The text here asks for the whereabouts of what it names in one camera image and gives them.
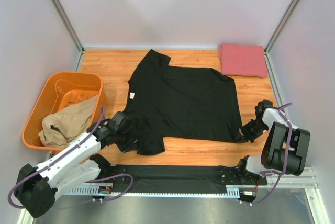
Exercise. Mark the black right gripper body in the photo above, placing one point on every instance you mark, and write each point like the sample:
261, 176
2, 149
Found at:
252, 130

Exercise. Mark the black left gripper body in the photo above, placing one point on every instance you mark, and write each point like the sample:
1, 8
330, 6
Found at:
125, 141

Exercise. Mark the black t shirt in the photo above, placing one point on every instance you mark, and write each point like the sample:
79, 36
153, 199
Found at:
180, 102

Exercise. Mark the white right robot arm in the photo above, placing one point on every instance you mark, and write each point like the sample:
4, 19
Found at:
286, 147

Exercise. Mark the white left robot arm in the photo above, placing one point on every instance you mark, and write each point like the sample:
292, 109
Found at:
39, 187

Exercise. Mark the beige t shirt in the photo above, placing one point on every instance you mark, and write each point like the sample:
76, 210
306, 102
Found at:
62, 128

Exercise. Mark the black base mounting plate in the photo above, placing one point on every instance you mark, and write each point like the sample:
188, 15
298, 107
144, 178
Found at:
184, 179

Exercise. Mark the orange plastic basket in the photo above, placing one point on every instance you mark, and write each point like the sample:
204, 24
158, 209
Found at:
60, 90

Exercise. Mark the folded red t shirt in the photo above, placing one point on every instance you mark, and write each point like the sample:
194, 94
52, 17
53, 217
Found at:
242, 60

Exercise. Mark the aluminium frame rail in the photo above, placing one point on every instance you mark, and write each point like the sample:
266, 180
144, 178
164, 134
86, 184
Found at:
101, 189

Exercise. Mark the left aluminium corner post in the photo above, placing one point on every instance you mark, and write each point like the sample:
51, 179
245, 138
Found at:
63, 16

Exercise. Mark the aluminium corner post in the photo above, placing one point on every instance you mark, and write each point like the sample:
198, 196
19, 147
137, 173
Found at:
281, 25
63, 16

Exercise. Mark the right aluminium corner post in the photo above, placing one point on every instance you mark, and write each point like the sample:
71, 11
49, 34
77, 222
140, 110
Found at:
281, 25

